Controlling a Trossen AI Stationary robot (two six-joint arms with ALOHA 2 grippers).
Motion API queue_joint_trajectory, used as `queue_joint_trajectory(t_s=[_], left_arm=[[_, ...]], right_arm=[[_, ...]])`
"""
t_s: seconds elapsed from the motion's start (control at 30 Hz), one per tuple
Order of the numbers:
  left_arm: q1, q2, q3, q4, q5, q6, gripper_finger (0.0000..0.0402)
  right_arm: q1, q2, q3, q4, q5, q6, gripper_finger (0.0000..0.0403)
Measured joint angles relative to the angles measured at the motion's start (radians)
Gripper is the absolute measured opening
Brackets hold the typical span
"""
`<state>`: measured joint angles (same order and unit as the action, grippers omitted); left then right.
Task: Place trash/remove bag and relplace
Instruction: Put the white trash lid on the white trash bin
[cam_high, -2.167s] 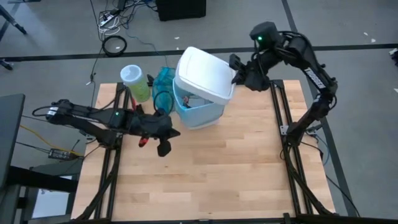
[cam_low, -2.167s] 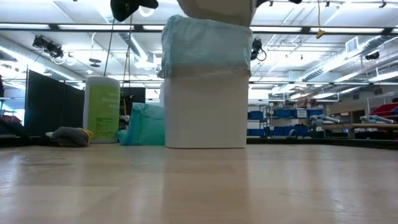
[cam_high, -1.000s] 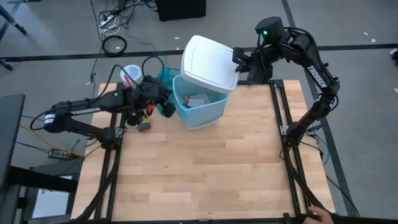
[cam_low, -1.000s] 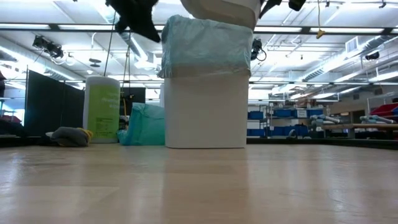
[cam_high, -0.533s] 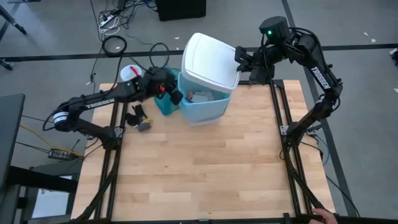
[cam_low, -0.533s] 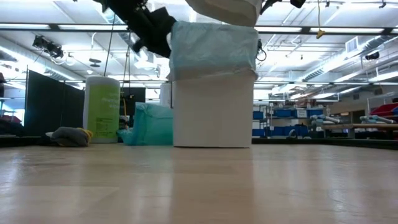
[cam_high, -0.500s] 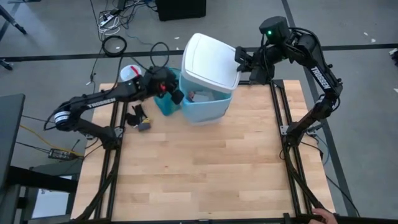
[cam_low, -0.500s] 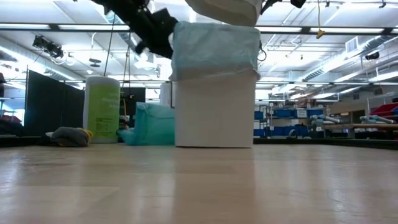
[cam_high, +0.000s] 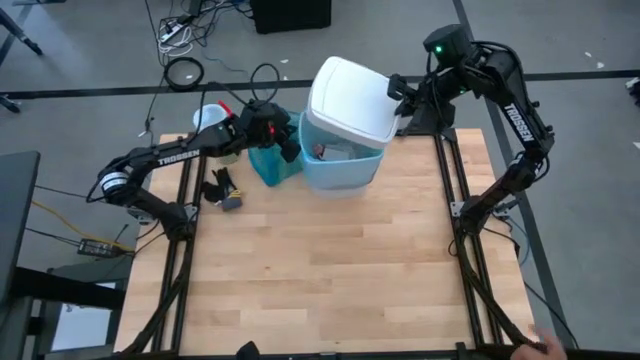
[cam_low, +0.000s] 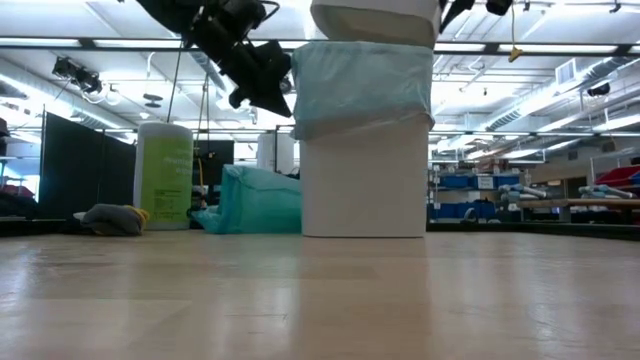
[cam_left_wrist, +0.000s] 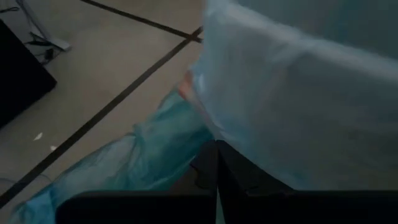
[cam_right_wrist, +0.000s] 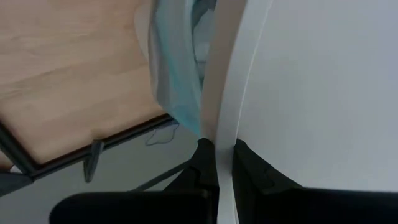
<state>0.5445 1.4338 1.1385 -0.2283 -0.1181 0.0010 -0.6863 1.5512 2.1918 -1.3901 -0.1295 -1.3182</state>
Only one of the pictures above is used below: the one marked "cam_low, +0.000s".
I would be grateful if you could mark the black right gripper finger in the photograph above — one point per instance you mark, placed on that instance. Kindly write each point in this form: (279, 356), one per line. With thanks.
(457, 9)

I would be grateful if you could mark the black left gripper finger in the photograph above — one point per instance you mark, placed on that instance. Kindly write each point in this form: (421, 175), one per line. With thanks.
(250, 80)
(279, 75)

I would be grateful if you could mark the white plastic trash bin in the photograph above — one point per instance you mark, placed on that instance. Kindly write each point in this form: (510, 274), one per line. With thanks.
(365, 190)

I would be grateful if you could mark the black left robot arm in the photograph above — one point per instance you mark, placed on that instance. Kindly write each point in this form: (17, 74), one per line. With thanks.
(170, 12)

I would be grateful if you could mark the teal folded trash bag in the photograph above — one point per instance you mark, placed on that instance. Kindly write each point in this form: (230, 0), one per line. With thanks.
(250, 205)

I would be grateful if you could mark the yellow hanging connector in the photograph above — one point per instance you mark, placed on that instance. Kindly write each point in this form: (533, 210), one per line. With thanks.
(516, 54)

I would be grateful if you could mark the white round column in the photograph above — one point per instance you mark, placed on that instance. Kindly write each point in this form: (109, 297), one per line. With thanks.
(275, 155)

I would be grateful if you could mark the black panel screen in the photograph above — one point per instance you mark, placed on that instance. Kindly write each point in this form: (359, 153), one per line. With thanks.
(220, 160)

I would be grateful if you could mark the green wipes canister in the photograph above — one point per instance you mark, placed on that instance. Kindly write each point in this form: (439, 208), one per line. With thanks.
(162, 175)

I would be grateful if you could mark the blue storage bins shelf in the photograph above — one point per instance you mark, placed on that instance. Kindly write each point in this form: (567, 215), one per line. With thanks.
(455, 181)

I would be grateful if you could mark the grey yellow sponge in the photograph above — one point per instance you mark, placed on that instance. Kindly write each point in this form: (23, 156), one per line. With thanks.
(112, 220)

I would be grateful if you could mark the black room partition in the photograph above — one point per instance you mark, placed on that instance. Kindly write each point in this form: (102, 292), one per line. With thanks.
(75, 170)

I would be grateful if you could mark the wooden workbench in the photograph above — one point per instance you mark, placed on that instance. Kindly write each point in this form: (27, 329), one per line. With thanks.
(575, 203)

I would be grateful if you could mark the black ceiling camera rig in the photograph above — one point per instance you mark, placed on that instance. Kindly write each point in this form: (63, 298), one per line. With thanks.
(75, 75)

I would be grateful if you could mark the black metal table frame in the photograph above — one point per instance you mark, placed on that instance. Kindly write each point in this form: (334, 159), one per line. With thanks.
(550, 231)

